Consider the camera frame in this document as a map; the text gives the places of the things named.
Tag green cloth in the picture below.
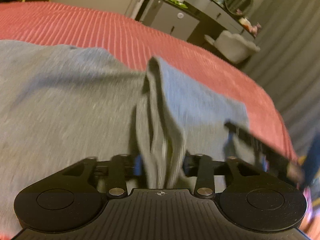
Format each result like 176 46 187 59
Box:
168 0 188 8

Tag grey curtain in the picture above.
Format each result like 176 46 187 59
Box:
239 0 320 157

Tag grey sweatpants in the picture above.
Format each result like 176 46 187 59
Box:
0 40 251 233

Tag white shell-back chair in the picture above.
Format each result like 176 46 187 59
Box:
203 30 261 64

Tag red and white box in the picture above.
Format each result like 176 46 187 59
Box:
238 17 252 29

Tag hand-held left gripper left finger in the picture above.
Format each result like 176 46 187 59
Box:
60 154 142 197

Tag pink ribbed blanket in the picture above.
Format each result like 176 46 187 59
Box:
0 1 298 164

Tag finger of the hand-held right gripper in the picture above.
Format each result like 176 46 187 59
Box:
224 122 291 178
253 150 270 175

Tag grey cabinet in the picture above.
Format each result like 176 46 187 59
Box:
139 0 201 41

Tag person's dark blue clothing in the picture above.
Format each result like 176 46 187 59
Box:
298 129 320 232

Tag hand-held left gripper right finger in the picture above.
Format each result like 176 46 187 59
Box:
183 153 260 198

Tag grey dressing table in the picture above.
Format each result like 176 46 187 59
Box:
186 0 256 46

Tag person's right hand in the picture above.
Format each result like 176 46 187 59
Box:
287 162 306 183

